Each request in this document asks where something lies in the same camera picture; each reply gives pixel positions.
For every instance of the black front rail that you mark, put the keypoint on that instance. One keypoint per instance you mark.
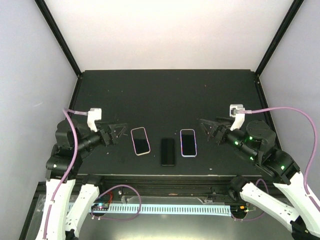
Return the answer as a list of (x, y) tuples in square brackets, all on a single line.
[(202, 186)]

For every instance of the black frame post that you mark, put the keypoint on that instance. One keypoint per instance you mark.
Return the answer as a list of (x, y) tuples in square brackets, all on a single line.
[(46, 13), (282, 29)]

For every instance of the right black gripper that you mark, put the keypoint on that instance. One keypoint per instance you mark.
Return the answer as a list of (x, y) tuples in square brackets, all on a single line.
[(215, 128)]

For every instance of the light blue cable duct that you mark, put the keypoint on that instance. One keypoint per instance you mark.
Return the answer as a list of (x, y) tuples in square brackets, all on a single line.
[(166, 209)]

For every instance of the black phone case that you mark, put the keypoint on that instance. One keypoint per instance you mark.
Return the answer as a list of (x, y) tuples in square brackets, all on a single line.
[(168, 152)]

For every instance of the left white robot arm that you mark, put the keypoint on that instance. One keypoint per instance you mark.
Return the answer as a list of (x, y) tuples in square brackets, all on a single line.
[(74, 142)]

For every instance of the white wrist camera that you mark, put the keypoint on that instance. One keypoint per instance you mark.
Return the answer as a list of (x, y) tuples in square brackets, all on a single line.
[(236, 112), (93, 115)]

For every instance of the beige phone case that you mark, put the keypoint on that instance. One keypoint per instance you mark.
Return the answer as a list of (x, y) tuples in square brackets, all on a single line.
[(140, 153)]

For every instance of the lavender phone case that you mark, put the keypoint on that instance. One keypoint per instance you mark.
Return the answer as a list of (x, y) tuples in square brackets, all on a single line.
[(188, 155)]

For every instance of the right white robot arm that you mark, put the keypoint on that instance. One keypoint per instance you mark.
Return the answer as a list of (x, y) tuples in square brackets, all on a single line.
[(257, 145)]

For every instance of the left black frame post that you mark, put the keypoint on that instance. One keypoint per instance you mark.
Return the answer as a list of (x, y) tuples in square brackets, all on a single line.
[(46, 13)]

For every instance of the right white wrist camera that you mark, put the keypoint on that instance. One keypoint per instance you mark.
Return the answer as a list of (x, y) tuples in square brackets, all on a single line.
[(236, 112)]

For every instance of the right black frame post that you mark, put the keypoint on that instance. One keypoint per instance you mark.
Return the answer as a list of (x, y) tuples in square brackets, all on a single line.
[(282, 29)]

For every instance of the circuit board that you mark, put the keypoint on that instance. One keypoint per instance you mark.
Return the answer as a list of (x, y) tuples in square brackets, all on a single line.
[(99, 207), (243, 208)]

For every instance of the left circuit board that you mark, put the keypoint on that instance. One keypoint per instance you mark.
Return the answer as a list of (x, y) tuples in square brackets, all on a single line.
[(99, 207)]

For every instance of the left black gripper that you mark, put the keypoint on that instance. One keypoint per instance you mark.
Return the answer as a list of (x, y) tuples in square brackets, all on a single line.
[(108, 140)]

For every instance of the right circuit board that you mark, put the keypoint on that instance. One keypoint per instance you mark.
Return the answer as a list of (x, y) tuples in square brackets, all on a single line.
[(243, 208)]

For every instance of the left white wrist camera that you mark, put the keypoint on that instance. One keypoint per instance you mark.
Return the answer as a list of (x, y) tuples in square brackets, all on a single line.
[(93, 115)]

